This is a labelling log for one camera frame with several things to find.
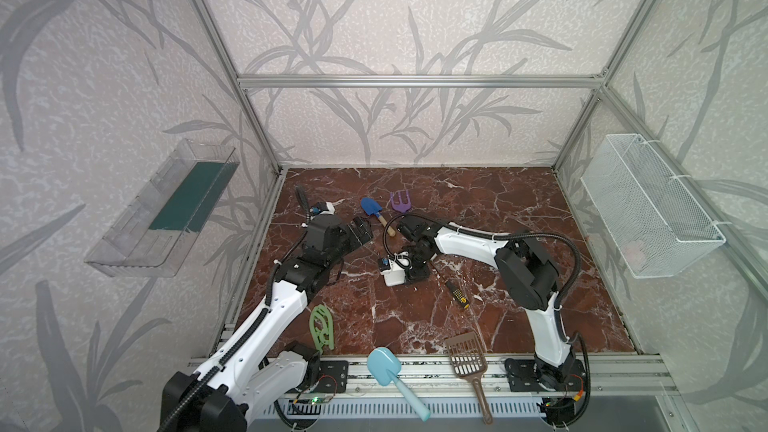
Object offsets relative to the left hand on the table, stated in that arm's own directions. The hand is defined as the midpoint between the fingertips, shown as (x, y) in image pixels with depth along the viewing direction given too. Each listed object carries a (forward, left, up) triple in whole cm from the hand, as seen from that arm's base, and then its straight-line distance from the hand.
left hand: (364, 218), depth 79 cm
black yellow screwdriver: (-14, -27, -18) cm, 35 cm away
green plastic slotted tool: (-23, +12, -20) cm, 33 cm away
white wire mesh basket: (-10, -64, +14) cm, 66 cm away
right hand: (-2, -11, -20) cm, 23 cm away
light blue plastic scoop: (-32, -6, -20) cm, 38 cm away
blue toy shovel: (+19, +1, -22) cm, 29 cm away
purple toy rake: (+19, -10, -22) cm, 31 cm away
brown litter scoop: (-30, -28, -21) cm, 46 cm away
